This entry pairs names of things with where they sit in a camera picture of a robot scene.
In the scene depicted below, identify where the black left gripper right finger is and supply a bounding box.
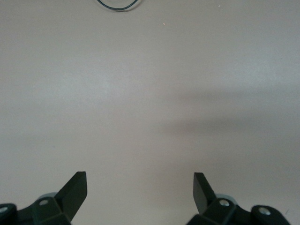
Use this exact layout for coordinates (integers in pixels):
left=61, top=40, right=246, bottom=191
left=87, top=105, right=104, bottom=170
left=186, top=172, right=292, bottom=225

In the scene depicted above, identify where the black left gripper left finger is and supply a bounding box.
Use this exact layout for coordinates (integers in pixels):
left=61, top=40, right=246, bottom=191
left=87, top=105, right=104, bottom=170
left=0, top=172, right=88, bottom=225

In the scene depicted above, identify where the brown table cover sheet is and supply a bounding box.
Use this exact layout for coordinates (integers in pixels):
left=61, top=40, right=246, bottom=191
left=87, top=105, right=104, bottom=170
left=0, top=0, right=300, bottom=225

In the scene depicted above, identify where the black looped cable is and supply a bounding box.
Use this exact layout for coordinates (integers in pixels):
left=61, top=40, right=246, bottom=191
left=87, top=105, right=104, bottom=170
left=96, top=0, right=139, bottom=12

